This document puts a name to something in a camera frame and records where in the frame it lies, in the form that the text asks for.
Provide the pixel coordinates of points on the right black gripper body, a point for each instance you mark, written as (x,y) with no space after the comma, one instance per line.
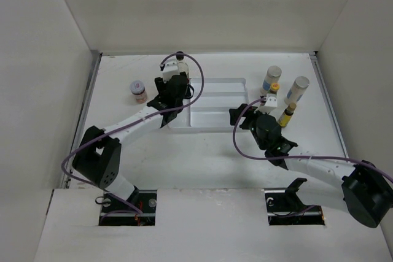
(253,128)

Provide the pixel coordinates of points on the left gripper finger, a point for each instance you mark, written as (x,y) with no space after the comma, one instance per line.
(160,84)
(189,91)

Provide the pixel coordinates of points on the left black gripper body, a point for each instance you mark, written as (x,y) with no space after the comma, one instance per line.
(179,105)

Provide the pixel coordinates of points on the dark sauce bottle black cap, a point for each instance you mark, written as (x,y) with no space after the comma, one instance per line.
(182,66)

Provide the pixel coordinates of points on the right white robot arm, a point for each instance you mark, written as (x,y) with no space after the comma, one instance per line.
(364,191)

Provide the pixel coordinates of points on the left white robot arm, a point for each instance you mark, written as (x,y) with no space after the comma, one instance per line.
(100,162)

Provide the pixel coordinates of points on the small yellow label bottle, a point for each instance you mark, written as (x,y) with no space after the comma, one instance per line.
(287,114)

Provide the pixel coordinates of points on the white divided organizer tray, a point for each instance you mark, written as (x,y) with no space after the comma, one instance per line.
(210,113)

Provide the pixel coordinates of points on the spice jar orange contents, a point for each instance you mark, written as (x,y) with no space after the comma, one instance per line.
(138,90)

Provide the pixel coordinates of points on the green bottle yellow cap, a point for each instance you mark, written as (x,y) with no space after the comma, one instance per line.
(274,88)

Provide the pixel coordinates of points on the white shaker blue label left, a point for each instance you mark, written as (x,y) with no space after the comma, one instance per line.
(272,76)

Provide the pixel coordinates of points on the white shaker blue label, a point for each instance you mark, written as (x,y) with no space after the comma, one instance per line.
(297,90)
(272,76)

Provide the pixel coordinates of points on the white shaker blue label right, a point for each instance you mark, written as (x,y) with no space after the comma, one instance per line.
(297,90)

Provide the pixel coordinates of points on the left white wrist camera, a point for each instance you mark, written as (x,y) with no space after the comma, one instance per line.
(169,69)

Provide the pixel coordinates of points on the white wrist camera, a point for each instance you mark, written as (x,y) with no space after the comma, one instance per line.
(268,103)
(169,69)

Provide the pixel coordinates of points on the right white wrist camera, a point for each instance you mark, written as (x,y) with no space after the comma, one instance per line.
(268,103)

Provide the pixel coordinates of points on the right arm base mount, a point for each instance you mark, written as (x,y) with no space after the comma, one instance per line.
(284,207)

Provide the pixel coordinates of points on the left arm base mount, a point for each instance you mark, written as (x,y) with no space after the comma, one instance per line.
(114,212)

